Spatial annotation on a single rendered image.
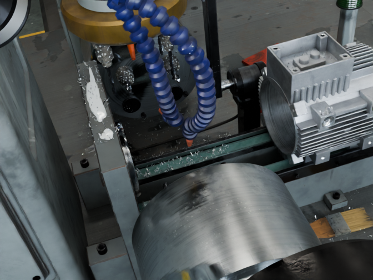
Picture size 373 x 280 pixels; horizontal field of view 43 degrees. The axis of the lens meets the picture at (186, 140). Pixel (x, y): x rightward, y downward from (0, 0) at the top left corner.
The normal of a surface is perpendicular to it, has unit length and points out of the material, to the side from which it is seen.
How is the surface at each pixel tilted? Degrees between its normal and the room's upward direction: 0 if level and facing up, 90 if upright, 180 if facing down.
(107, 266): 90
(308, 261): 4
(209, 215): 9
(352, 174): 90
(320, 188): 90
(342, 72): 90
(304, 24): 0
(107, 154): 0
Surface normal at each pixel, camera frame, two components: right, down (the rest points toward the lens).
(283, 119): 0.12, -0.16
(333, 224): -0.11, -0.73
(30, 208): 0.29, 0.63
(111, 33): -0.07, 0.69
